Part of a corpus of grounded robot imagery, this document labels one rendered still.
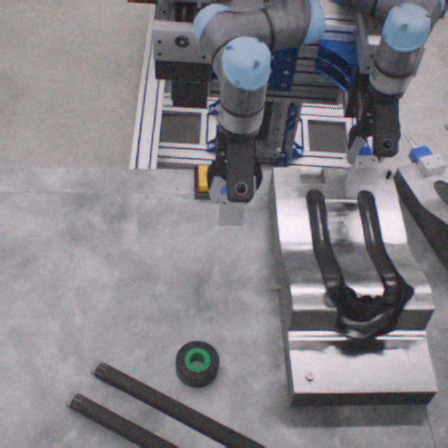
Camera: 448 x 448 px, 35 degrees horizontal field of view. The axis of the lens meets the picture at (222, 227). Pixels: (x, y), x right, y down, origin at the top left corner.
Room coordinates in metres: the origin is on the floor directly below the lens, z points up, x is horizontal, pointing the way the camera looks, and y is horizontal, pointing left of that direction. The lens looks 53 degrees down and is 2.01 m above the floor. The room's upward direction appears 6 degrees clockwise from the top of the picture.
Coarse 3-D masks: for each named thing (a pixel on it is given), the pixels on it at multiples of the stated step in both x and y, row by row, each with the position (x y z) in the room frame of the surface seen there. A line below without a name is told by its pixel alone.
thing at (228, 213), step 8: (224, 192) 0.88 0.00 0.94; (224, 200) 0.85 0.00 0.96; (224, 208) 0.83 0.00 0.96; (232, 208) 0.83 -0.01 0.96; (240, 208) 0.84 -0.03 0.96; (224, 216) 0.83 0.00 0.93; (232, 216) 0.83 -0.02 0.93; (240, 216) 0.83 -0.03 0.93; (224, 224) 0.83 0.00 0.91; (232, 224) 0.83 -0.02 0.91; (240, 224) 0.83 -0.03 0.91
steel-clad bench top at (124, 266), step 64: (0, 192) 0.93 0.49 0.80; (64, 192) 0.95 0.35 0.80; (128, 192) 0.97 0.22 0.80; (192, 192) 0.99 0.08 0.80; (0, 256) 0.77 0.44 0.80; (64, 256) 0.78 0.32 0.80; (128, 256) 0.80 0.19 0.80; (192, 256) 0.82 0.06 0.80; (256, 256) 0.84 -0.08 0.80; (0, 320) 0.62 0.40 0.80; (64, 320) 0.64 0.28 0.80; (128, 320) 0.65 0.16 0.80; (192, 320) 0.67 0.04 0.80; (256, 320) 0.68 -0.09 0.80; (0, 384) 0.49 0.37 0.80; (64, 384) 0.51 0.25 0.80; (256, 384) 0.55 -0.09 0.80
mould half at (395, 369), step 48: (288, 192) 0.94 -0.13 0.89; (336, 192) 0.96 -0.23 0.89; (384, 192) 0.97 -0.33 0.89; (288, 240) 0.83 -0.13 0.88; (336, 240) 0.84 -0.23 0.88; (384, 240) 0.85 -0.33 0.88; (288, 288) 0.70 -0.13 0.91; (288, 336) 0.62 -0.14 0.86; (336, 336) 0.63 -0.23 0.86; (384, 336) 0.65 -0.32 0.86; (288, 384) 0.55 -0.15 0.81; (336, 384) 0.54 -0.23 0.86; (384, 384) 0.55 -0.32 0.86; (432, 384) 0.56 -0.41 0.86
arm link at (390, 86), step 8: (376, 72) 1.02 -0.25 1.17; (376, 80) 1.01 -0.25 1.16; (384, 80) 1.00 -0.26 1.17; (392, 80) 1.00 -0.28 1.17; (400, 80) 1.00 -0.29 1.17; (408, 80) 1.01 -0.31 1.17; (376, 88) 1.01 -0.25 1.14; (384, 88) 1.00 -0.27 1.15; (392, 88) 1.00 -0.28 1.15; (400, 88) 1.00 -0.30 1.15
